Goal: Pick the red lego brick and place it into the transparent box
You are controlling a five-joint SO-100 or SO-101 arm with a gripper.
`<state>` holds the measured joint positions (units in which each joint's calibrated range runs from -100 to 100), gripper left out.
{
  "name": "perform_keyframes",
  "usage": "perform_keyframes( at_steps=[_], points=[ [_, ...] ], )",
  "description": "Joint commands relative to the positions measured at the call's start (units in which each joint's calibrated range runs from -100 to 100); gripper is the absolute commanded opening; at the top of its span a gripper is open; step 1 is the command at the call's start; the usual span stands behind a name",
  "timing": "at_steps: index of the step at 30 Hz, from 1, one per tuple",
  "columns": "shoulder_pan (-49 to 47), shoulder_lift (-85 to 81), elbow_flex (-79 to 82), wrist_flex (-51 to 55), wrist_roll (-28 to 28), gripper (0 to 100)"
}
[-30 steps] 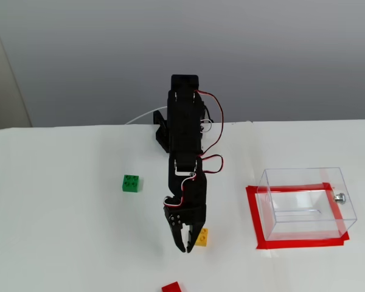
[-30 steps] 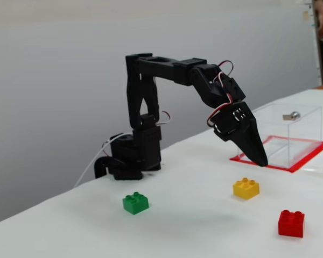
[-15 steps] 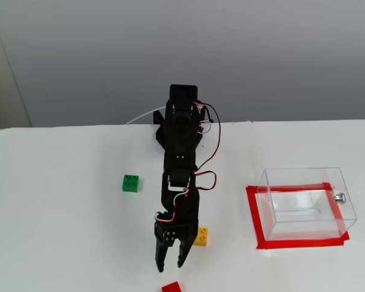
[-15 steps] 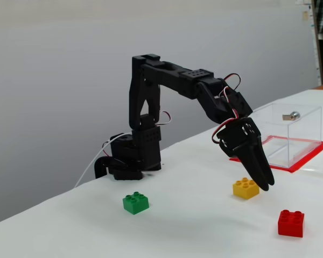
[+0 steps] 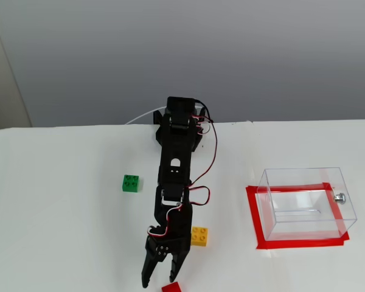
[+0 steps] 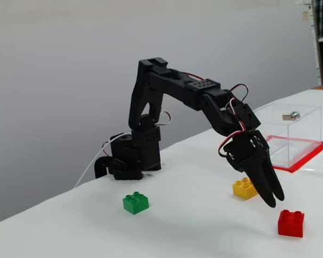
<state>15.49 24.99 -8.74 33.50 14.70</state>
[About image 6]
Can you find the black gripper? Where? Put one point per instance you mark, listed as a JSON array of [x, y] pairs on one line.
[[243, 152]]

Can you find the red lego brick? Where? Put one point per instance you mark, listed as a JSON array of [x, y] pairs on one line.
[[290, 224]]

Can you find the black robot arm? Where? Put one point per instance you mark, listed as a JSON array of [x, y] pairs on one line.
[[177, 86]]

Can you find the yellow lego brick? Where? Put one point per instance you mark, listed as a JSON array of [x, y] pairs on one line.
[[242, 188]]

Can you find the transparent plastic box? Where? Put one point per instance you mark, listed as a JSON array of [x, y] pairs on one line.
[[304, 134]]

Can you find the silver box lock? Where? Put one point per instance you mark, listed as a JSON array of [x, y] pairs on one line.
[[292, 116]]

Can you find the green lego brick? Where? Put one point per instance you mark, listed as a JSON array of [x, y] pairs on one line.
[[136, 203]]

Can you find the red tape rectangle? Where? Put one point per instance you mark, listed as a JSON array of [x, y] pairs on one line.
[[312, 156]]

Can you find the black table clamp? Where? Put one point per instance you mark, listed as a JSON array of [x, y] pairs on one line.
[[101, 165]]

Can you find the small paper note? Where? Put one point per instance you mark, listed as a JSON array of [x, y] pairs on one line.
[[305, 15]]

